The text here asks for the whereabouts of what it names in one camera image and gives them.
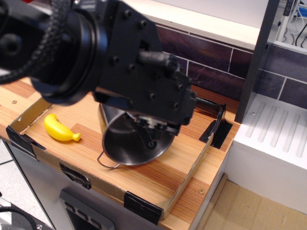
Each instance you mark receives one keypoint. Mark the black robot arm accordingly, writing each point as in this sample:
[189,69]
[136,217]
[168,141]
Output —
[100,46]

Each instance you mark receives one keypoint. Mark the white toy sink drainboard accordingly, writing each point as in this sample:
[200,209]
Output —
[269,153]

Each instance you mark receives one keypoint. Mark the stainless steel pot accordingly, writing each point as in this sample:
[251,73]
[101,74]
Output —
[121,141]

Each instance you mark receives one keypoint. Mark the cardboard fence with black tape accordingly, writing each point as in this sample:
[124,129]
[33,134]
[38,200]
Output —
[89,168]

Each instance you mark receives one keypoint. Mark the yellow plastic toy banana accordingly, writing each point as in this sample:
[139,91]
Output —
[58,131]

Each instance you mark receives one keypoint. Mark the light wooden shelf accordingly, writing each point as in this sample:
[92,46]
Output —
[199,24]

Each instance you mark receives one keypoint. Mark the grey oven control panel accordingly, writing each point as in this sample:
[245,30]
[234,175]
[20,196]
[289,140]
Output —
[82,216]

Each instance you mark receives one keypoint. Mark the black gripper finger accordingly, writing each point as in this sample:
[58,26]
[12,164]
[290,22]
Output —
[148,137]

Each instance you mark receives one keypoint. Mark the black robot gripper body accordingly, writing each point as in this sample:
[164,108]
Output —
[138,77]

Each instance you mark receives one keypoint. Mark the dark grey vertical post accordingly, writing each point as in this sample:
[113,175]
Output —
[267,35]

